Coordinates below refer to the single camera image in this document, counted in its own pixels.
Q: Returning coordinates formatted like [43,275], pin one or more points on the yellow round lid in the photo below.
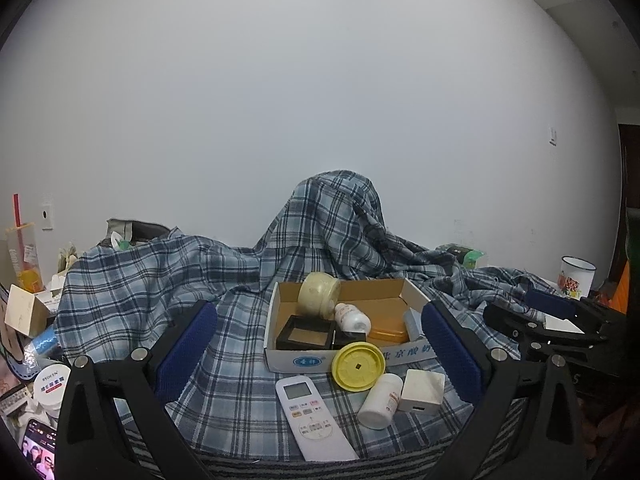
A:
[357,366]

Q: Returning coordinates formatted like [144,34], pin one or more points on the black square frame box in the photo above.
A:
[287,335]

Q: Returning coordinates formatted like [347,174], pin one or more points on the white wall socket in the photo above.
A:
[47,217]

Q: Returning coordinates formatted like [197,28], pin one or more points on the blue plastic bag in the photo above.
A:
[42,347]

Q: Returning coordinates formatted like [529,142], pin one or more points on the small black box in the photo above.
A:
[347,339]

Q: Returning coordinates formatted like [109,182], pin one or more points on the white remote control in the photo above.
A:
[312,420]

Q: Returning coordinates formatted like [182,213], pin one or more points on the white charger cube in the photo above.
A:
[422,390]

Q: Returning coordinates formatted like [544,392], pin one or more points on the green packet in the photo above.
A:
[465,255]

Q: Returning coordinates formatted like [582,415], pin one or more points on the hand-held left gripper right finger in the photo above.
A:
[452,347]

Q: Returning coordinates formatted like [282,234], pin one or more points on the orange box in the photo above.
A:
[387,322]

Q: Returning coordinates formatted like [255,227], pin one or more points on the white pill bottle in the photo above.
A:
[380,402]
[352,317]

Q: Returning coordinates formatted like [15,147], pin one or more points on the blue plaid cloth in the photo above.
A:
[235,310]

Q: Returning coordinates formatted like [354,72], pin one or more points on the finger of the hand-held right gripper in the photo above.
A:
[552,302]
[510,322]

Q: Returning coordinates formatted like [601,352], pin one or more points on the tape roll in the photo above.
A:
[317,294]

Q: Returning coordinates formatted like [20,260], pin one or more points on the cardboard box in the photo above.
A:
[305,360]

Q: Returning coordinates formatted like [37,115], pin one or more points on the white enamel mug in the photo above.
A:
[575,277]

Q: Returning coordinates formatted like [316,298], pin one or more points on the pale wooden box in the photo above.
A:
[25,310]

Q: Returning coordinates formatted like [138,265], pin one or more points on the white wall switch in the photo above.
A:
[552,136]

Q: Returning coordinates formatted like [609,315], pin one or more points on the grey fabric bag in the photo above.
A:
[142,230]

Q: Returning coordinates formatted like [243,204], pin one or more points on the small grey-blue box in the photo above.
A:
[414,324]

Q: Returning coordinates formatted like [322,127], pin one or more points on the drink cup with red straw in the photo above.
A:
[25,255]

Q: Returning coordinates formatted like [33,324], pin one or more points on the white cream tub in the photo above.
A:
[52,390]

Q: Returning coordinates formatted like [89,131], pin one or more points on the smartphone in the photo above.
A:
[40,452]

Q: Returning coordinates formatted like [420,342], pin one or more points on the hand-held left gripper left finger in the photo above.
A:
[187,347]

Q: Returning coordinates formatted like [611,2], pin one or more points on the tissue pack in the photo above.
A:
[55,292]

